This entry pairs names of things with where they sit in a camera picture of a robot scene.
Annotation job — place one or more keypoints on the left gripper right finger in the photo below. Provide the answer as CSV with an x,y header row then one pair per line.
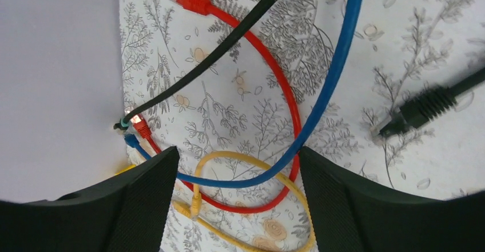
x,y
352,213

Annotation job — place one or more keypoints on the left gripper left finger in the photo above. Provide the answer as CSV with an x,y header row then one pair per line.
x,y
126,212

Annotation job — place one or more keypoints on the floral patterned table mat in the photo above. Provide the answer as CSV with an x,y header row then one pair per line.
x,y
399,48

